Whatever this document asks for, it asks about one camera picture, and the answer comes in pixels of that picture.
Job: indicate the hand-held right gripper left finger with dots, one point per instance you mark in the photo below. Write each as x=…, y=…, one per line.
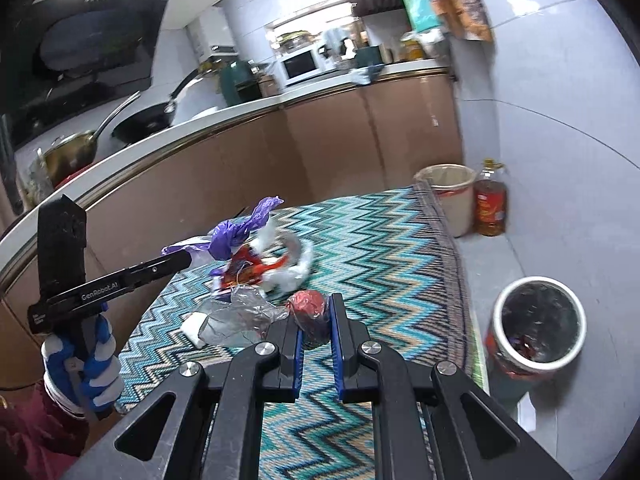
x=299, y=360

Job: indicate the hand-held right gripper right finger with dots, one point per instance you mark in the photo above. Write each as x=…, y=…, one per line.
x=336, y=355

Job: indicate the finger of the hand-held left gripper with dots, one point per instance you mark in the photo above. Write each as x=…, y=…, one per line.
x=157, y=267

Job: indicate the red wrapper ball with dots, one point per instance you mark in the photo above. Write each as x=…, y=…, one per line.
x=310, y=310

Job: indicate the white tissue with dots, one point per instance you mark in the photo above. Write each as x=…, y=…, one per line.
x=192, y=328

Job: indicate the clear plastic bag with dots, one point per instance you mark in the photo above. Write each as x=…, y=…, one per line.
x=235, y=320

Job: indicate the purple plastic bag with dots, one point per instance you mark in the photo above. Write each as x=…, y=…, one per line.
x=230, y=235

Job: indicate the red snack wrapper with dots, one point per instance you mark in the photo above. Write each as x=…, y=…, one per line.
x=245, y=269

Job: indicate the white plastic wrap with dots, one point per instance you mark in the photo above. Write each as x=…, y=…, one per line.
x=298, y=270

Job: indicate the white bin with black liner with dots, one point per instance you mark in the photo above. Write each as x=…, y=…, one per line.
x=540, y=320

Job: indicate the person's left forearm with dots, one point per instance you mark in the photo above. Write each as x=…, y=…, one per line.
x=35, y=435

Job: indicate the person's left hand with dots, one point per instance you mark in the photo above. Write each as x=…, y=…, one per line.
x=102, y=362

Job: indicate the zigzag patterned mat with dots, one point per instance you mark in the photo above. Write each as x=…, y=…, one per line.
x=390, y=270

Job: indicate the black frying pan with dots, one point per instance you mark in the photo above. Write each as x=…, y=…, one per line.
x=145, y=125

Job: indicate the beige plastic bucket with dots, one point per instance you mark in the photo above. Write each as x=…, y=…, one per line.
x=457, y=205

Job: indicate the black range hood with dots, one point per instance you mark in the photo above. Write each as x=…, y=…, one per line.
x=90, y=50

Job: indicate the dark green kettle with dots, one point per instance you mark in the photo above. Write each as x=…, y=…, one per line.
x=237, y=80

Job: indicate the brown ceramic jar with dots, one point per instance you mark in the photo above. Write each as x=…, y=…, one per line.
x=268, y=86

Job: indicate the brown kitchen cabinet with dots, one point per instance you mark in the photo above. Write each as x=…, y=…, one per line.
x=325, y=135

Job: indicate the cooking oil bottle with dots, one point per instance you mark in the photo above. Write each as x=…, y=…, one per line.
x=490, y=205

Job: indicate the white water heater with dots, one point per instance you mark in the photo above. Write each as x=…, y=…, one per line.
x=215, y=30

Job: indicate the white microwave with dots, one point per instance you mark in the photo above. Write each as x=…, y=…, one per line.
x=300, y=65

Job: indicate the blue cloth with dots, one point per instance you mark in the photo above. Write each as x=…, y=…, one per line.
x=365, y=74

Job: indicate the dark green container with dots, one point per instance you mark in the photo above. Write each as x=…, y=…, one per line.
x=367, y=56

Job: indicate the teal hanging bag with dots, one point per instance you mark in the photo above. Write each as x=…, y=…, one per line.
x=420, y=7

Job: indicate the orange patterned bag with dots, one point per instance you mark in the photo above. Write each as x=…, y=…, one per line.
x=465, y=5

